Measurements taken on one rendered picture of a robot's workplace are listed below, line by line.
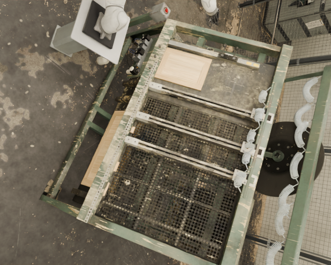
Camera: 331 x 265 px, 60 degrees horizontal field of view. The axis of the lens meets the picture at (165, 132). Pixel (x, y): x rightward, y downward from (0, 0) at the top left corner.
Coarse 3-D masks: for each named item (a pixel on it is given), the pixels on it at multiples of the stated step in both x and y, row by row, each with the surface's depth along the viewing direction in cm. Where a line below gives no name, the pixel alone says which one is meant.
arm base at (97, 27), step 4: (100, 12) 251; (100, 16) 251; (100, 20) 247; (96, 24) 248; (100, 24) 247; (96, 28) 248; (100, 28) 249; (100, 32) 251; (104, 32) 251; (100, 36) 251; (104, 36) 252; (108, 36) 257
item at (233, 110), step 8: (152, 88) 278; (160, 88) 275; (168, 88) 275; (176, 96) 275; (184, 96) 271; (192, 96) 271; (200, 96) 270; (200, 104) 272; (208, 104) 266; (216, 104) 268; (224, 104) 265; (224, 112) 268; (232, 112) 263; (240, 112) 261; (248, 112) 261; (264, 112) 255; (272, 120) 253
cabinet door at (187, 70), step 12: (168, 48) 297; (168, 60) 292; (180, 60) 291; (192, 60) 291; (204, 60) 289; (156, 72) 288; (168, 72) 288; (180, 72) 287; (192, 72) 286; (204, 72) 285; (180, 84) 282; (192, 84) 281
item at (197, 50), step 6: (174, 42) 297; (180, 48) 297; (186, 48) 293; (192, 48) 293; (198, 48) 292; (204, 54) 291; (210, 54) 289; (216, 54) 288; (228, 60) 287; (240, 60) 284; (246, 60) 284; (246, 66) 284; (252, 66) 281; (258, 66) 281
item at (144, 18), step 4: (140, 16) 312; (144, 16) 306; (148, 16) 302; (132, 20) 320; (136, 20) 315; (140, 20) 312; (144, 20) 310; (148, 20) 307; (132, 24) 324; (136, 24) 321
